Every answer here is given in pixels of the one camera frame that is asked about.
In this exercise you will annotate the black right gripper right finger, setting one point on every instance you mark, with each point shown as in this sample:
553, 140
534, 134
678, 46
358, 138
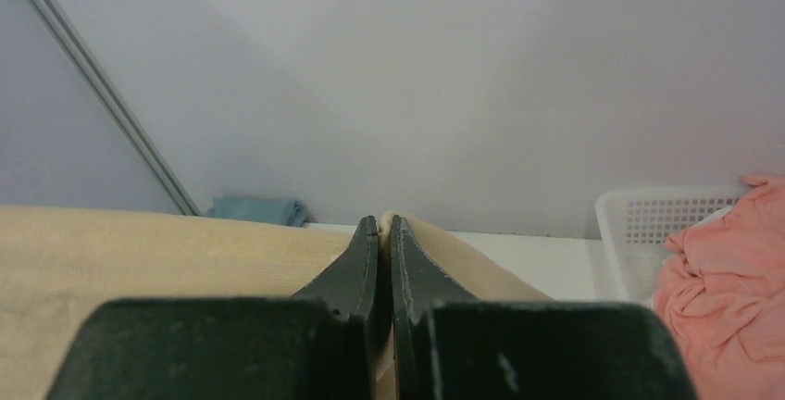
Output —
466, 329

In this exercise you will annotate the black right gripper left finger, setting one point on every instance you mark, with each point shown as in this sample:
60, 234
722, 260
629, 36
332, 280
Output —
319, 343

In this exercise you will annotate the beige t-shirt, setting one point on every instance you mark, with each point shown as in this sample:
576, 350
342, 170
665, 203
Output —
59, 264

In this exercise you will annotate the folded grey-blue t-shirt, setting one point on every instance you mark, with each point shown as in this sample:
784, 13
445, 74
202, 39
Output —
277, 211

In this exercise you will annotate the white perforated plastic basket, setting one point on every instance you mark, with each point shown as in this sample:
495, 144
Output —
634, 225

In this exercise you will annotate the pink crumpled t-shirt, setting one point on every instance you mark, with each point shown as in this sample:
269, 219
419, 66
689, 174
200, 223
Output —
721, 295

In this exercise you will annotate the grey aluminium corner post left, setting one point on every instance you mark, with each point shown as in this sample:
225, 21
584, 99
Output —
115, 105

